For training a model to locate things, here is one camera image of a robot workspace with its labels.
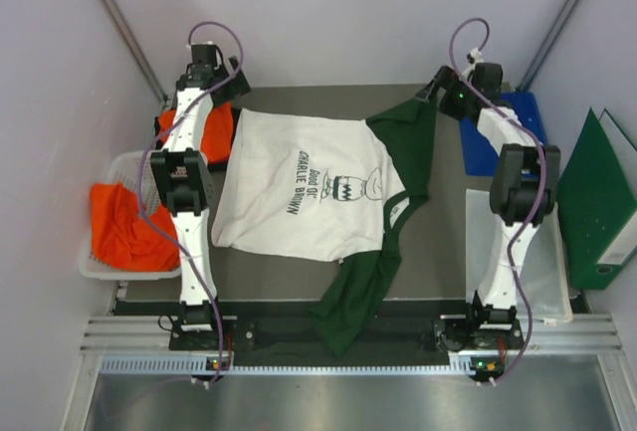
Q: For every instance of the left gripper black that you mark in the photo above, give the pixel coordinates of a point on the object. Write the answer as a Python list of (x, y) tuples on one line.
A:
[(234, 90)]

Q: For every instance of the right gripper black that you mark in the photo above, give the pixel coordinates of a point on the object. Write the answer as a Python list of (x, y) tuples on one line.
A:
[(448, 80)]

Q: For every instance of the white green raglan t-shirt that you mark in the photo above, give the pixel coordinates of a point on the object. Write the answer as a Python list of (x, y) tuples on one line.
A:
[(329, 190)]

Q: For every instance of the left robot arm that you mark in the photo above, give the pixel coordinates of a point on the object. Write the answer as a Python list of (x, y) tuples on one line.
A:
[(183, 183)]

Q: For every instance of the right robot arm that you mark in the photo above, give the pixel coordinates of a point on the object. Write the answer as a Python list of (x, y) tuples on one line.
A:
[(522, 193)]

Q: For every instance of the folded orange t-shirt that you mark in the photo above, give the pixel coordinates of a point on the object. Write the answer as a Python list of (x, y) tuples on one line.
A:
[(219, 131)]

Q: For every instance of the blue plastic folder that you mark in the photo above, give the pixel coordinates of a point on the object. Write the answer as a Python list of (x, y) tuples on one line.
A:
[(479, 157)]

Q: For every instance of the white plastic basket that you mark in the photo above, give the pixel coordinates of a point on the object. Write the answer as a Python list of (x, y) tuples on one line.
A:
[(124, 170)]

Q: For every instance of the crumpled orange t-shirt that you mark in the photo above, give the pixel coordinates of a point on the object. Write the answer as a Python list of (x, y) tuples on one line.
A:
[(122, 239)]

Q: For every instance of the green lever arch binder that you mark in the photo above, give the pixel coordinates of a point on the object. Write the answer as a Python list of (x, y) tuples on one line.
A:
[(596, 198)]

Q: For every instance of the translucent plastic sleeve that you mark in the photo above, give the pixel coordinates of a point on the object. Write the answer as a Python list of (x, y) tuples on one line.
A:
[(543, 274)]

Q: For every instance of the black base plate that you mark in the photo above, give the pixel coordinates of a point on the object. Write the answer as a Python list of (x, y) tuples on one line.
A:
[(387, 340)]

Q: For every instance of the perforated cable duct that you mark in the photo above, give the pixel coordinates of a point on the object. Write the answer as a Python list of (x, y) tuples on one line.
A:
[(204, 365)]

